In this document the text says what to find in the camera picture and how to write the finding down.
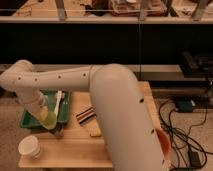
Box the light green plastic cup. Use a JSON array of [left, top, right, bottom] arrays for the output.
[[42, 112, 57, 130]]

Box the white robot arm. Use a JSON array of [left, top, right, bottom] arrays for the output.
[[0, 60, 169, 171]]

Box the green plastic tray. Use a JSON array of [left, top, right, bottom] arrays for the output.
[[19, 91, 71, 129]]

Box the clear glass cup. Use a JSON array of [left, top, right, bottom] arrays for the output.
[[50, 124, 63, 139]]

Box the white toothbrush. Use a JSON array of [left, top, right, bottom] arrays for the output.
[[54, 91, 62, 116]]

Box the white paper cup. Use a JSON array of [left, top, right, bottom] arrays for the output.
[[18, 135, 41, 158]]

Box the striped block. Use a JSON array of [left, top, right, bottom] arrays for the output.
[[76, 107, 96, 125]]

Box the light cutting board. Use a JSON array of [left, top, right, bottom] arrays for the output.
[[89, 119, 101, 137]]

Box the orange bowl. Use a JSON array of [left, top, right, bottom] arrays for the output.
[[156, 128, 170, 157]]

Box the black power adapter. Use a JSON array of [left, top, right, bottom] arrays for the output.
[[188, 150, 201, 168]]

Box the black cable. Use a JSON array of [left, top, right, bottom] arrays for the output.
[[157, 98, 213, 171]]

